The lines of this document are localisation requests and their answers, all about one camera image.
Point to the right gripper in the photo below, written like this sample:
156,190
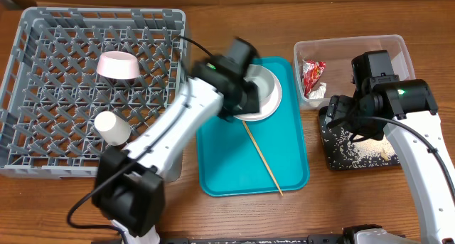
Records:
334,113

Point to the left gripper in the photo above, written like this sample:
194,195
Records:
252,102

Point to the grey bowl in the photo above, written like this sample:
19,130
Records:
263,79

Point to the white napkin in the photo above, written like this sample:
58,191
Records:
319,93

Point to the red ketchup packet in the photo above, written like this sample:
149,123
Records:
311,72

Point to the white paper cup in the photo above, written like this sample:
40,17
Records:
112,128

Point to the pink bowl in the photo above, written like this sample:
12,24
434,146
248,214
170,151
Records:
118,65

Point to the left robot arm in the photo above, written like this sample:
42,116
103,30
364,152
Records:
129,185

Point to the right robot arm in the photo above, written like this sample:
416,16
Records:
406,114

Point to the right wooden chopstick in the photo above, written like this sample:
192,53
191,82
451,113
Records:
264,161

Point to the white round plate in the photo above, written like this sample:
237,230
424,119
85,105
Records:
268,108

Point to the black tray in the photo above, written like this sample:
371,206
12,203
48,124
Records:
341,154

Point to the clear plastic bin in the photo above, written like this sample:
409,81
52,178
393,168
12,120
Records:
337,54

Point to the teal plastic tray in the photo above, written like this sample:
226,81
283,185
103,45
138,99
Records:
228,162

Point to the grey plastic dish rack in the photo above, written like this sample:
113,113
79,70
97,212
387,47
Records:
51,92

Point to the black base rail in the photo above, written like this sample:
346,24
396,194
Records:
368,233

